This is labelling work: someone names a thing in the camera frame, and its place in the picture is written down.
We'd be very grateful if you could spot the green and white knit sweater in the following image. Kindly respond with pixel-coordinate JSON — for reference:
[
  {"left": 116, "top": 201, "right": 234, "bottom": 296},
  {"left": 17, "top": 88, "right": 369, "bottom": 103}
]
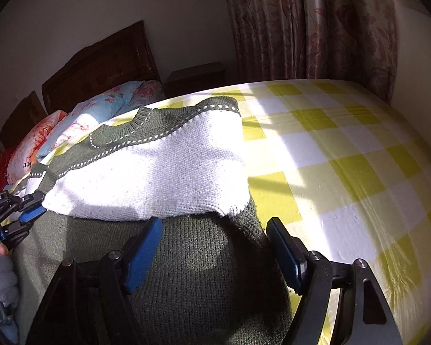
[{"left": 13, "top": 97, "right": 292, "bottom": 344}]

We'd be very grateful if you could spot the hand in grey fuzzy sleeve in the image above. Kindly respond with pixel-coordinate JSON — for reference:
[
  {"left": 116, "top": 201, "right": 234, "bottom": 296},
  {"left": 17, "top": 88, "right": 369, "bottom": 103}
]
[{"left": 0, "top": 242, "right": 19, "bottom": 308}]

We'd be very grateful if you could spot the pink orange floral pillow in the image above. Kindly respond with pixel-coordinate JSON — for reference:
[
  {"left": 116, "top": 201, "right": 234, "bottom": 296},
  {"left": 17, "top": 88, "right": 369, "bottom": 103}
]
[{"left": 6, "top": 80, "right": 166, "bottom": 185}]

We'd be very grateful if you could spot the light blue floral pillow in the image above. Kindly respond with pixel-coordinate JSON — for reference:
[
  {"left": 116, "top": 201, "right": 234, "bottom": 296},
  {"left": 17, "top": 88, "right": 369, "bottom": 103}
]
[{"left": 36, "top": 81, "right": 142, "bottom": 161}]

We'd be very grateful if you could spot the yellow white checkered bed sheet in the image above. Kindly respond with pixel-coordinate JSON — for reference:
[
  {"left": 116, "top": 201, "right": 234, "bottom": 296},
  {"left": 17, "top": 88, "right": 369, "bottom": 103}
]
[{"left": 17, "top": 80, "right": 431, "bottom": 344}]

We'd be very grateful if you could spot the dark wooden headboard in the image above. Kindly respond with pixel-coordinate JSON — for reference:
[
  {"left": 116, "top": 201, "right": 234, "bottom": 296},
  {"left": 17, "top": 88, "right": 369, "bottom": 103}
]
[{"left": 0, "top": 20, "right": 161, "bottom": 149}]

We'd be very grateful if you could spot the dark wooden nightstand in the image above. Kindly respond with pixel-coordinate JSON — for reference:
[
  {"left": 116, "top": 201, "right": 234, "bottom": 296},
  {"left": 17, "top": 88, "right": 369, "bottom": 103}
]
[{"left": 163, "top": 62, "right": 227, "bottom": 98}]

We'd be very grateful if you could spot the pink floral curtain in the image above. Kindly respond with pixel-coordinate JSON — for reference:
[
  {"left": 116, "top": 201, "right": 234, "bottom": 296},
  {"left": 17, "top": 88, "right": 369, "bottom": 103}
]
[{"left": 226, "top": 0, "right": 398, "bottom": 103}]

